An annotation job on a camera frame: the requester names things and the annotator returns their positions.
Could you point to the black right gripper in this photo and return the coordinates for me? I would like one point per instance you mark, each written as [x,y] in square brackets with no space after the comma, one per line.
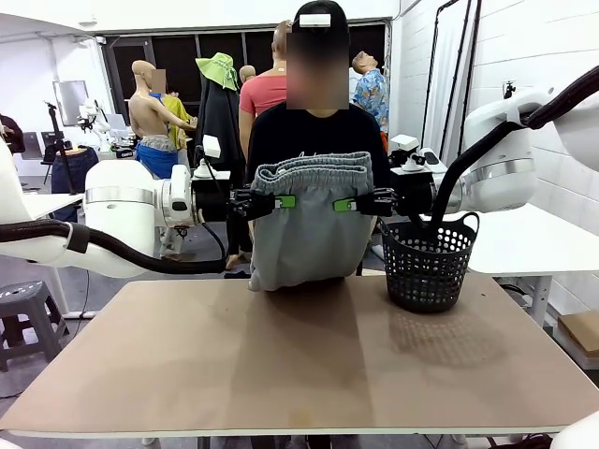
[412,194]

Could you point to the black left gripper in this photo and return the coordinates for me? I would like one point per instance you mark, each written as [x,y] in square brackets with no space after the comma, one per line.
[213,203]

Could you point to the grey training pants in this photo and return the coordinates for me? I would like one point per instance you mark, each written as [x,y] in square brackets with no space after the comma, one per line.
[309,243]

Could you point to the white desktop robot arm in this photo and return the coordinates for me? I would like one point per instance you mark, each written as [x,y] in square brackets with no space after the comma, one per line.
[89,112]

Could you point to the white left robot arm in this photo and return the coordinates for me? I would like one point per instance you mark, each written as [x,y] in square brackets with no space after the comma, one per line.
[121,210]

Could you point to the black coat mannequin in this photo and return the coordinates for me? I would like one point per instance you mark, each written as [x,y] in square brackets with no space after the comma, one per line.
[220,121]

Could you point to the person in black shirt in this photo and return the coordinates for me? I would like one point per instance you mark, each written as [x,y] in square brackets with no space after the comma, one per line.
[318,131]

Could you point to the black plastic laundry basket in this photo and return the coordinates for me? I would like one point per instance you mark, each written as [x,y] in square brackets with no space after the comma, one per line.
[426,280]

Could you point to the floral-shirted mannequin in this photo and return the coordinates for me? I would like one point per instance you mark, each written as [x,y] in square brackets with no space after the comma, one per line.
[374,93]

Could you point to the red-shirted mannequin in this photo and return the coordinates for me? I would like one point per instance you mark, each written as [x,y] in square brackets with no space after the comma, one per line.
[262,93]

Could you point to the person in yellow shirt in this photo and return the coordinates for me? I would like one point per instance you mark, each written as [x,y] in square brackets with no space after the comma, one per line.
[175,114]

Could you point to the bald mannequin head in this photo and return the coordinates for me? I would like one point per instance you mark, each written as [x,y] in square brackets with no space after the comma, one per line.
[247,74]

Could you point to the green sun hat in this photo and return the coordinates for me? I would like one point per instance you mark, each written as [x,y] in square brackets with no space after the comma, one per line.
[217,68]

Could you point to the bare-chested mannequin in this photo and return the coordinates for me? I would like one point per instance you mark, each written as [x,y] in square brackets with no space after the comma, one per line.
[145,112]

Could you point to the black backdrop stand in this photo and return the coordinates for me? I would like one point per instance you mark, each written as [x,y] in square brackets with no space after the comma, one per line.
[435,56]

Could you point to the white side table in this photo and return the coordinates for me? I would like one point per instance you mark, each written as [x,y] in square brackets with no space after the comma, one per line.
[538,248]

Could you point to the dark blue jeans form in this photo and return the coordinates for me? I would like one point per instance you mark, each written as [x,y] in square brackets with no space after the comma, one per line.
[84,168]

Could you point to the black tripod stand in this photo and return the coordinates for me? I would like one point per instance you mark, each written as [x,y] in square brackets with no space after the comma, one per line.
[57,135]

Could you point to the flat cardboard box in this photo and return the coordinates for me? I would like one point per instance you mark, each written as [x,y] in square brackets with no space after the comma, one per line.
[580,329]

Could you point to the grey plastic stool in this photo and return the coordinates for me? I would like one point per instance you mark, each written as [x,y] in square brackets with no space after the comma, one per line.
[28,308]

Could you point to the seated person dark clothes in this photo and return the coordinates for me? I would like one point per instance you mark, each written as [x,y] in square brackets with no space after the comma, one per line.
[9,133]

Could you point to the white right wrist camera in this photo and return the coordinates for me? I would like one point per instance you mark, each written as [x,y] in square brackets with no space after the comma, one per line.
[404,142]

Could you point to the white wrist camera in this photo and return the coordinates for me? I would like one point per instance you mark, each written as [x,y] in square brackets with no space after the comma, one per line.
[211,146]
[404,142]

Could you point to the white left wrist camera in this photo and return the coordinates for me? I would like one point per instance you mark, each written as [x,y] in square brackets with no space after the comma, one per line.
[211,146]

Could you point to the black tripod camera mount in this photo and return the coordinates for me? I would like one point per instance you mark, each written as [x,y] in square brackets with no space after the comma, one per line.
[509,89]

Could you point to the white head-mounted camera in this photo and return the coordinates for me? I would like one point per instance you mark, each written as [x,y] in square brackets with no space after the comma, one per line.
[314,20]

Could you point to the grey wall monitor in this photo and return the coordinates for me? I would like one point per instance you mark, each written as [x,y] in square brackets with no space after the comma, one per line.
[70,100]

